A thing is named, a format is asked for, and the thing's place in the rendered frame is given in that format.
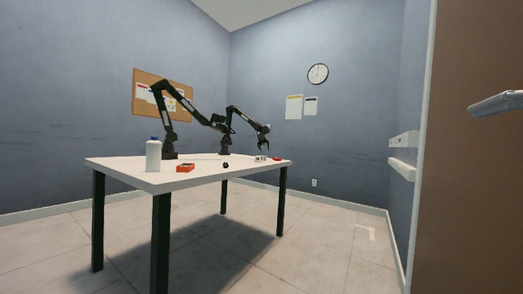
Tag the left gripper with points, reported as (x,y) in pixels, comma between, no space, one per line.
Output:
(262,143)

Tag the white bottle with blue cap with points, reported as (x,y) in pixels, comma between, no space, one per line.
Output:
(153,155)

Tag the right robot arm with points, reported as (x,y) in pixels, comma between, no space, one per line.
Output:
(171,136)

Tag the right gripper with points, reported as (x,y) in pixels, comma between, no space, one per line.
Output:
(225,131)

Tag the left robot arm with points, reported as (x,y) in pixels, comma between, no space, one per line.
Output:
(260,132)

